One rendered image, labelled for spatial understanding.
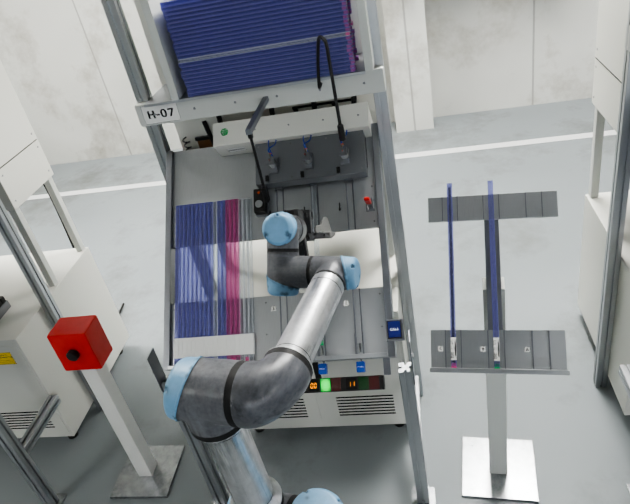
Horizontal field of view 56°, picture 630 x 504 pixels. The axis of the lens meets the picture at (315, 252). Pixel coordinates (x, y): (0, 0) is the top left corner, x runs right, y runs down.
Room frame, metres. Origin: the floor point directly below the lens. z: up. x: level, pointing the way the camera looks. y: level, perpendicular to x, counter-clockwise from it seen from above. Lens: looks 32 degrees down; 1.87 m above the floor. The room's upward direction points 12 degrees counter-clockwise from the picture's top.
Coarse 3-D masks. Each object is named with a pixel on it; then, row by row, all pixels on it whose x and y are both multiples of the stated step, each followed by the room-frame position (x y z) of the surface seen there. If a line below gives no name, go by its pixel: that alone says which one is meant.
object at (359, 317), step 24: (360, 288) 1.38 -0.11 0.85; (264, 312) 1.41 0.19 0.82; (288, 312) 1.39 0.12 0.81; (336, 312) 1.35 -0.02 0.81; (360, 312) 1.33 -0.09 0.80; (384, 312) 1.31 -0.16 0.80; (264, 336) 1.36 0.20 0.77; (336, 336) 1.30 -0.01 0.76; (360, 336) 1.28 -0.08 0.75; (384, 336) 1.26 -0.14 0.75
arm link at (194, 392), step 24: (192, 360) 0.82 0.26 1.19; (216, 360) 0.81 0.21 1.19; (240, 360) 0.80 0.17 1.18; (168, 384) 0.78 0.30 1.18; (192, 384) 0.76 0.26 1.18; (216, 384) 0.75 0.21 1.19; (168, 408) 0.76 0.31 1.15; (192, 408) 0.74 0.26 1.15; (216, 408) 0.72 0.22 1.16; (192, 432) 0.76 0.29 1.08; (216, 432) 0.74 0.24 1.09; (240, 432) 0.77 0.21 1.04; (216, 456) 0.76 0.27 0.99; (240, 456) 0.76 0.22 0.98; (240, 480) 0.76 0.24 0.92; (264, 480) 0.78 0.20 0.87
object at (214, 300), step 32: (192, 224) 1.67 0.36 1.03; (224, 224) 1.63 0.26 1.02; (192, 256) 1.59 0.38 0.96; (224, 256) 1.56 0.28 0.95; (192, 288) 1.52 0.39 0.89; (224, 288) 1.49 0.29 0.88; (192, 320) 1.45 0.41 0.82; (224, 320) 1.42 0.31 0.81; (192, 352) 1.38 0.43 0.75; (224, 352) 1.35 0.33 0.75
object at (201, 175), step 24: (192, 168) 1.81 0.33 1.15; (216, 168) 1.79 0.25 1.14; (240, 168) 1.76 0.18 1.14; (192, 192) 1.75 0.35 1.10; (216, 192) 1.73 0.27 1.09; (240, 192) 1.70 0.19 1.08; (288, 192) 1.66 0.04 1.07; (336, 192) 1.61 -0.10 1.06; (360, 192) 1.59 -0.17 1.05; (336, 216) 1.55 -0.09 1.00; (360, 216) 1.53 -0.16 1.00
